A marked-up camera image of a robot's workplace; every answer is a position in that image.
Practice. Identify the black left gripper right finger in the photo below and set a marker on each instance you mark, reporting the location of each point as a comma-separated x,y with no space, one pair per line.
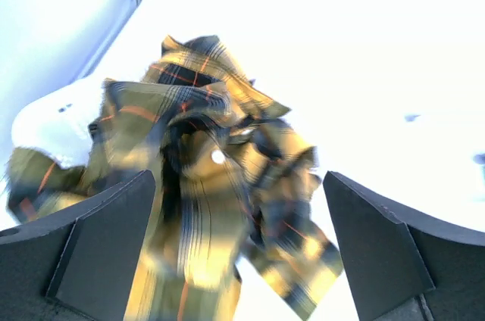
402,264

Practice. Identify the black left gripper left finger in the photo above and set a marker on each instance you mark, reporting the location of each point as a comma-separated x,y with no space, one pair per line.
77,263

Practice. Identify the white plastic basket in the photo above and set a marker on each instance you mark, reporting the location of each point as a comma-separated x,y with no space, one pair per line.
57,124

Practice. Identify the yellow plaid shirt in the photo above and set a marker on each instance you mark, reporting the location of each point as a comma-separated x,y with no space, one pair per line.
231,176

